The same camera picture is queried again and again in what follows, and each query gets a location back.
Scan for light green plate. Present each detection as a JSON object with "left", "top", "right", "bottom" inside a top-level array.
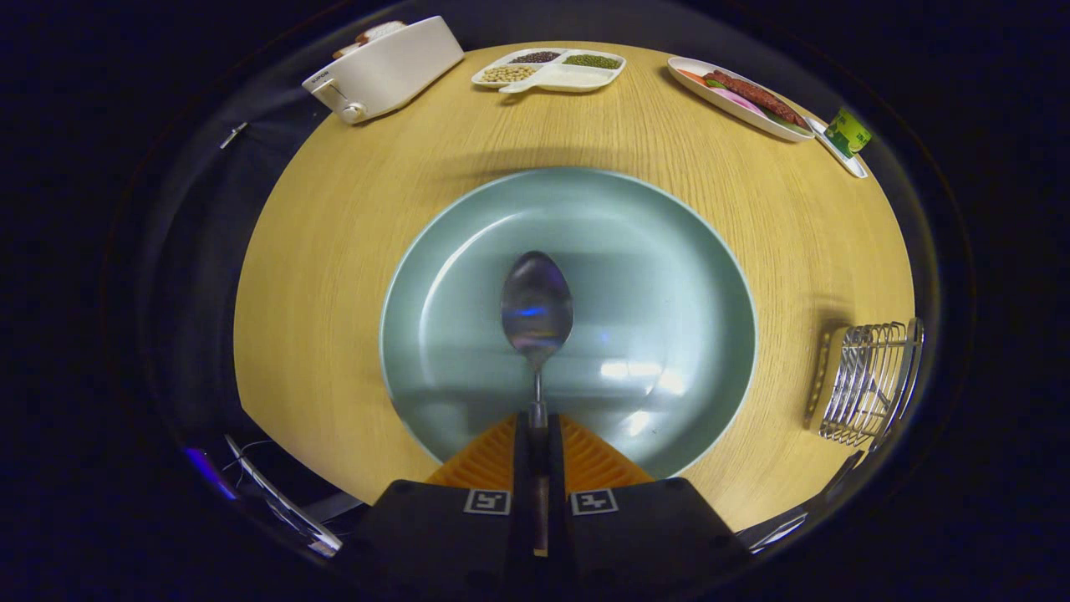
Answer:
[{"left": 380, "top": 166, "right": 758, "bottom": 482}]

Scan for white divided dish with beans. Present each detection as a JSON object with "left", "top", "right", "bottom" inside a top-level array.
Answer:
[{"left": 471, "top": 48, "right": 627, "bottom": 94}]

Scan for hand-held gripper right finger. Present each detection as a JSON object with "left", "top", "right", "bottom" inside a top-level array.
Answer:
[{"left": 548, "top": 413, "right": 749, "bottom": 594}]

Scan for perforated metal basket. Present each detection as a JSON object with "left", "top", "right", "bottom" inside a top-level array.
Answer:
[{"left": 804, "top": 317, "right": 925, "bottom": 452}]

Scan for white coaster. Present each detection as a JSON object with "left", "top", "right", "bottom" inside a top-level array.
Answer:
[{"left": 807, "top": 117, "right": 869, "bottom": 180}]

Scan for brown meat slices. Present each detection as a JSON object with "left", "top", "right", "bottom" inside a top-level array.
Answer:
[{"left": 702, "top": 70, "right": 810, "bottom": 129}]

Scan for pink round food slice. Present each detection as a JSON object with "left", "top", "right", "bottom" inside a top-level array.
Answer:
[{"left": 712, "top": 86, "right": 766, "bottom": 116}]

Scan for green label drink bottle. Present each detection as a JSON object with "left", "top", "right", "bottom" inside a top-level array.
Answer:
[{"left": 824, "top": 106, "right": 873, "bottom": 159}]

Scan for white toaster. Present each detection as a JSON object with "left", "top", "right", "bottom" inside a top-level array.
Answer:
[{"left": 302, "top": 15, "right": 466, "bottom": 125}]

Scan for metal spoon with brown handle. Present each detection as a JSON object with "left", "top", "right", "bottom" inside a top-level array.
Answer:
[{"left": 500, "top": 250, "right": 575, "bottom": 557}]

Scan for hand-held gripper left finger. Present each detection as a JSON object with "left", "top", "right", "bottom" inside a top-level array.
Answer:
[{"left": 339, "top": 413, "right": 536, "bottom": 599}]

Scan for toast bread slice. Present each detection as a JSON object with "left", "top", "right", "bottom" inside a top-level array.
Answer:
[{"left": 333, "top": 21, "right": 408, "bottom": 59}]

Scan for white food plate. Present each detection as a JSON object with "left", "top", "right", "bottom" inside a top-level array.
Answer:
[{"left": 667, "top": 56, "right": 815, "bottom": 143}]

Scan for white-framed laptop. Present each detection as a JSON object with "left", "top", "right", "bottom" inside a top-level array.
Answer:
[{"left": 226, "top": 435, "right": 344, "bottom": 557}]

